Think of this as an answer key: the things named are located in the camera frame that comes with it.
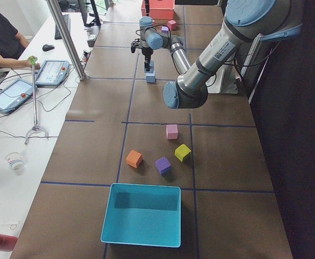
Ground aluminium frame post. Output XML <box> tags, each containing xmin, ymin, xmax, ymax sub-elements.
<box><xmin>46</xmin><ymin>0</ymin><xmax>87</xmax><ymax>81</ymax></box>

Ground red foam block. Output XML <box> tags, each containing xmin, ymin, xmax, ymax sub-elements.
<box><xmin>167</xmin><ymin>19</ymin><xmax>177</xmax><ymax>31</ymax></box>

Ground yellow foam block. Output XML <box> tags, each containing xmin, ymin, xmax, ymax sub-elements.
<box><xmin>174</xmin><ymin>144</ymin><xmax>191</xmax><ymax>162</ymax></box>

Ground black keyboard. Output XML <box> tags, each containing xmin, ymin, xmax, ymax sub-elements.
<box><xmin>54</xmin><ymin>13</ymin><xmax>71</xmax><ymax>40</ymax></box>

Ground reacher grabber tool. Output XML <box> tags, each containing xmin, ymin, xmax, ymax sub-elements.
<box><xmin>24</xmin><ymin>56</ymin><xmax>49</xmax><ymax>146</ymax></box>

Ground seated person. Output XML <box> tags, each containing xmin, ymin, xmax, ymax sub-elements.
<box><xmin>0</xmin><ymin>13</ymin><xmax>32</xmax><ymax>69</ymax></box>

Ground red plastic bin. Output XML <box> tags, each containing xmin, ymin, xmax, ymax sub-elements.
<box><xmin>149</xmin><ymin>0</ymin><xmax>175</xmax><ymax>20</ymax></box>

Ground orange foam block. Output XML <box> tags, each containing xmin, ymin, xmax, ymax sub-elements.
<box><xmin>126</xmin><ymin>149</ymin><xmax>143</xmax><ymax>168</ymax></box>

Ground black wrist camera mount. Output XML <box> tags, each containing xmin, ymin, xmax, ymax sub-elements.
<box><xmin>131</xmin><ymin>38</ymin><xmax>142</xmax><ymax>53</ymax></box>

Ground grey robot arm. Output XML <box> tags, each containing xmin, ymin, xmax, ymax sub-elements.
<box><xmin>163</xmin><ymin>1</ymin><xmax>305</xmax><ymax>109</ymax></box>
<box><xmin>131</xmin><ymin>16</ymin><xmax>191</xmax><ymax>74</ymax></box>

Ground teach pendant tablet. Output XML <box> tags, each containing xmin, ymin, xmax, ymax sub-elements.
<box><xmin>35</xmin><ymin>60</ymin><xmax>70</xmax><ymax>88</ymax></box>
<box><xmin>0</xmin><ymin>79</ymin><xmax>33</xmax><ymax>113</ymax></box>

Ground light blue foam block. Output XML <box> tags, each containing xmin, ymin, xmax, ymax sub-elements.
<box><xmin>145</xmin><ymin>60</ymin><xmax>155</xmax><ymax>73</ymax></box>
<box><xmin>145</xmin><ymin>71</ymin><xmax>156</xmax><ymax>83</ymax></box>

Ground purple foam block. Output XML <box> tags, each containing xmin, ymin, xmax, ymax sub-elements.
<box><xmin>155</xmin><ymin>156</ymin><xmax>172</xmax><ymax>175</ymax></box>
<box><xmin>161</xmin><ymin>26</ymin><xmax>169</xmax><ymax>33</ymax></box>

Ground black computer mouse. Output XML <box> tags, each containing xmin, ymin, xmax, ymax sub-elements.
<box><xmin>42</xmin><ymin>44</ymin><xmax>54</xmax><ymax>52</ymax></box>

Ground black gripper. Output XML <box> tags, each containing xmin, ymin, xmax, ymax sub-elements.
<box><xmin>141</xmin><ymin>47</ymin><xmax>152</xmax><ymax>71</ymax></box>

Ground pink foam block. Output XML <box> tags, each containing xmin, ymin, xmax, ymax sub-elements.
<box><xmin>166</xmin><ymin>124</ymin><xmax>179</xmax><ymax>140</ymax></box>

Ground teal plastic bin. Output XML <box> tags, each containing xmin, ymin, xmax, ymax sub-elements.
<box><xmin>100</xmin><ymin>183</ymin><xmax>181</xmax><ymax>248</ymax></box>

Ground paper cup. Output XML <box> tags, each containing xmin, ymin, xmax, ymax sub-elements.
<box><xmin>5</xmin><ymin>152</ymin><xmax>24</xmax><ymax>171</ymax></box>

